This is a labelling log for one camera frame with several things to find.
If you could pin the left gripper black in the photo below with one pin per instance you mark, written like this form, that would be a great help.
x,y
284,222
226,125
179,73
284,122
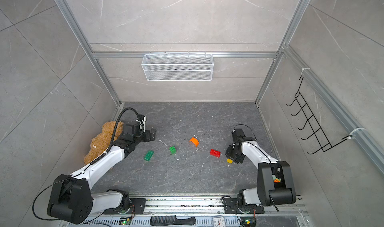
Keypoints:
x,y
149,138

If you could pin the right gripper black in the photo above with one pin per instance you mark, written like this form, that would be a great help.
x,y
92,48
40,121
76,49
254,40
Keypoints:
x,y
229,154

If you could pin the red lego brick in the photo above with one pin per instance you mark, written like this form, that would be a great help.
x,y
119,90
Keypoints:
x,y
215,153

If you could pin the long green lego brick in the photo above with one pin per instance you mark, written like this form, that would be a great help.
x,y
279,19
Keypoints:
x,y
148,155

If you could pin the small green lego brick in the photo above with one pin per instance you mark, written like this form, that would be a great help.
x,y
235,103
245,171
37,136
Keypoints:
x,y
172,150

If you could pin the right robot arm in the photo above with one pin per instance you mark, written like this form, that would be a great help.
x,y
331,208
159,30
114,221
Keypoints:
x,y
275,185

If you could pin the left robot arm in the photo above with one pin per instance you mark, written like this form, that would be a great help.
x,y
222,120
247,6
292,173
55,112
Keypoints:
x,y
71,199

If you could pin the orange curved lego piece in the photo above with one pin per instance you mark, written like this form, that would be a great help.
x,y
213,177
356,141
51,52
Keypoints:
x,y
194,142

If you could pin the brown teddy bear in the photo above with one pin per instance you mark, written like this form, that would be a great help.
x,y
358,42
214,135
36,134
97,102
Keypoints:
x,y
101,142

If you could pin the green orange toy car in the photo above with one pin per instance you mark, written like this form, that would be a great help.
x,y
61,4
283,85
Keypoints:
x,y
276,180

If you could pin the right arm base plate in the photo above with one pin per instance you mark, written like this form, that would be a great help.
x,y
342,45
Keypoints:
x,y
235,206

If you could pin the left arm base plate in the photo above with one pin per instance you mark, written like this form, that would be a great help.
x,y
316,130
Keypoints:
x,y
136,205

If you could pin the white wire mesh basket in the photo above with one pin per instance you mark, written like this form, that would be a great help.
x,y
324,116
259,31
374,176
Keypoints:
x,y
178,67

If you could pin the aluminium mounting rail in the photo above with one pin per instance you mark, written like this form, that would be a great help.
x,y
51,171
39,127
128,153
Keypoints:
x,y
201,206

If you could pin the black wire hook rack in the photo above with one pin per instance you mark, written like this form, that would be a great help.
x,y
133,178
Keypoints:
x,y
314,124

